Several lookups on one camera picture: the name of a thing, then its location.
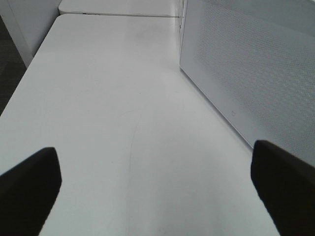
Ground white microwave oven body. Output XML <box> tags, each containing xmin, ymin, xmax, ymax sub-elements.
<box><xmin>175</xmin><ymin>0</ymin><xmax>188</xmax><ymax>58</ymax></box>

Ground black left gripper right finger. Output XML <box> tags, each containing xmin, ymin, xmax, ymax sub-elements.
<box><xmin>251</xmin><ymin>140</ymin><xmax>315</xmax><ymax>236</ymax></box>

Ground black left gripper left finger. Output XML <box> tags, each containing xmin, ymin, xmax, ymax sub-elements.
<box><xmin>0</xmin><ymin>147</ymin><xmax>62</xmax><ymax>236</ymax></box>

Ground white microwave door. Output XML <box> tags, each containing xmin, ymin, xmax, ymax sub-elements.
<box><xmin>180</xmin><ymin>0</ymin><xmax>315</xmax><ymax>162</ymax></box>

